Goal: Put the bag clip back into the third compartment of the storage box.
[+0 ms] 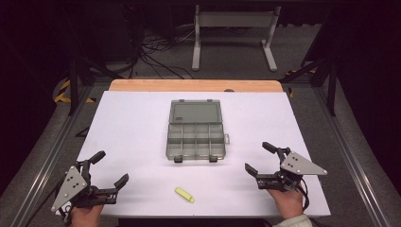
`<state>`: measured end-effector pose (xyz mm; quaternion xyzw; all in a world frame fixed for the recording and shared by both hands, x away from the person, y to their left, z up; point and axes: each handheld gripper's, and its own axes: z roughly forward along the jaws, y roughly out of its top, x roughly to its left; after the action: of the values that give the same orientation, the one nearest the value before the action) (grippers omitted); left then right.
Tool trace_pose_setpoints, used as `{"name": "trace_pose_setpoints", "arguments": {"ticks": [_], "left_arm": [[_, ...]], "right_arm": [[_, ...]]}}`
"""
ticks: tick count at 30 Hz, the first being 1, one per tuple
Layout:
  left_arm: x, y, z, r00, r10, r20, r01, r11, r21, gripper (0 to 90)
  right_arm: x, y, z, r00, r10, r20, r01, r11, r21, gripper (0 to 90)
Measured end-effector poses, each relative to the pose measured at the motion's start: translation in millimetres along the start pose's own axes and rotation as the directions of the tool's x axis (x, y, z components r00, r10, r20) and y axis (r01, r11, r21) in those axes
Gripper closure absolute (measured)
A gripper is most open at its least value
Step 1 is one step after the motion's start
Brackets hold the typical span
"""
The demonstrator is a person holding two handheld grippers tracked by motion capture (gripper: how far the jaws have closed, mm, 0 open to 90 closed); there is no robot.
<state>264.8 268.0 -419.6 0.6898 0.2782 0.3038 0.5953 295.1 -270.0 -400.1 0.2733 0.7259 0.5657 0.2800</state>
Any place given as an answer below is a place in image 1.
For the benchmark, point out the grey metal stand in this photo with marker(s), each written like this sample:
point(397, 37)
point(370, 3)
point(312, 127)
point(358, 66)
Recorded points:
point(235, 19)

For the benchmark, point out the person's right hand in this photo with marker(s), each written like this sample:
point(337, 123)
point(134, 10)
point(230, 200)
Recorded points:
point(288, 203)

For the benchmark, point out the grey metal frame rail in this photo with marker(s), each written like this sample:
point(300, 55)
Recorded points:
point(353, 164)
point(47, 164)

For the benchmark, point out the black metal stand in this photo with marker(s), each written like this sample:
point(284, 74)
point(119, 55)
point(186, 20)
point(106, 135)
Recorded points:
point(331, 88)
point(74, 85)

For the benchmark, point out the white table mat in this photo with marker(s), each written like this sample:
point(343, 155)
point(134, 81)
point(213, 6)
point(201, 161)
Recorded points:
point(132, 132)

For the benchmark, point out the grey transparent compartment box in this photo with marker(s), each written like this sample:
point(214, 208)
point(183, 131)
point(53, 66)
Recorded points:
point(195, 132)

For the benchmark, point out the small yellow stick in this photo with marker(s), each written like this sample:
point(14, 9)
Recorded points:
point(184, 195)

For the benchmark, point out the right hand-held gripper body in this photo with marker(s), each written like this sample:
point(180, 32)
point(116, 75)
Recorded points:
point(299, 165)

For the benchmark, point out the person's left hand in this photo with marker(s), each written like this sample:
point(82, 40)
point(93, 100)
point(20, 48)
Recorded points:
point(85, 217)

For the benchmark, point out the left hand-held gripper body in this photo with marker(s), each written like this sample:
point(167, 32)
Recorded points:
point(73, 184)

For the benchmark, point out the yellow black hazard tape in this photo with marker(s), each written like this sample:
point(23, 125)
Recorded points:
point(61, 97)

